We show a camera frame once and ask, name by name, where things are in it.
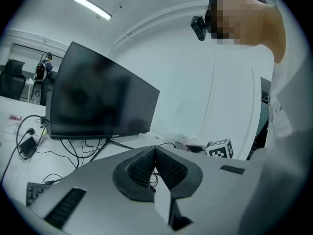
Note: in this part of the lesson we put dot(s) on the black head-mounted camera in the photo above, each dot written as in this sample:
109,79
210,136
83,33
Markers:
199,28

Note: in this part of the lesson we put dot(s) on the ceiling tube light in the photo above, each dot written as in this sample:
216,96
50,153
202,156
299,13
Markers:
93,7

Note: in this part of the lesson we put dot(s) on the black power adapter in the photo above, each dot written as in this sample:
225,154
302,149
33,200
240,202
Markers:
27,146

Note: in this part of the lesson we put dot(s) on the person's head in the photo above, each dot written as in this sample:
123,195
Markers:
249,21

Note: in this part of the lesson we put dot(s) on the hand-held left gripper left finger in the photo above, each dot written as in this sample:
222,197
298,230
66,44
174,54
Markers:
97,192

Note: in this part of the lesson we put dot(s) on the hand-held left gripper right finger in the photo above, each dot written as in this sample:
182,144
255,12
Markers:
215,192

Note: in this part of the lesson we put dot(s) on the small snack wrapper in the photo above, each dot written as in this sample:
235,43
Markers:
15,117

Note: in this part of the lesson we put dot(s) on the clear plastic bag with contents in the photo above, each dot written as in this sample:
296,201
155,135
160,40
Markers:
181,138

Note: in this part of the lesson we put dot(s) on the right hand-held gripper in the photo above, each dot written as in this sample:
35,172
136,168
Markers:
220,149

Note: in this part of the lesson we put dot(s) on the black keyboard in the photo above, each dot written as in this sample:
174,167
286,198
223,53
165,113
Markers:
34,192

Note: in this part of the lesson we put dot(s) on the person's white printed shirt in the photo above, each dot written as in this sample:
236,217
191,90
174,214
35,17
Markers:
288,155

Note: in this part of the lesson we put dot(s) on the dark framed glass window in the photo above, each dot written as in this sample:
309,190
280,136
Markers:
262,121

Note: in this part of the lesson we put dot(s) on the black curved monitor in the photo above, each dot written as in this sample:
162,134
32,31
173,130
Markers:
102,94

